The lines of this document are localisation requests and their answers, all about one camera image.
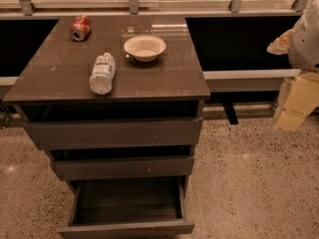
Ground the red crushed soda can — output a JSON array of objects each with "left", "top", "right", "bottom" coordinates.
[{"left": 71, "top": 15, "right": 91, "bottom": 41}]

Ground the dark grey drawer cabinet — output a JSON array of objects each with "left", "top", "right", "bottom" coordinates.
[{"left": 2, "top": 15, "right": 211, "bottom": 184}]

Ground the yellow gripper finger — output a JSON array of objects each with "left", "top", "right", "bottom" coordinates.
[{"left": 271, "top": 110, "right": 306, "bottom": 137}]

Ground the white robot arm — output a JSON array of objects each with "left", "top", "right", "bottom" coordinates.
[{"left": 267, "top": 0, "right": 319, "bottom": 135}]

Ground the clear plastic water bottle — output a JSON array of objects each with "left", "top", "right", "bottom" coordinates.
[{"left": 89, "top": 53, "right": 116, "bottom": 95}]

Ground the grey drawer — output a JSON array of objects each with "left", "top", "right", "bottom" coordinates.
[
  {"left": 24, "top": 101, "right": 202, "bottom": 150},
  {"left": 58, "top": 176, "right": 194, "bottom": 239},
  {"left": 50, "top": 145, "right": 193, "bottom": 181}
]

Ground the grey low bench ledge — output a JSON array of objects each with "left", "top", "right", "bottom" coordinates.
[{"left": 203, "top": 69, "right": 300, "bottom": 93}]

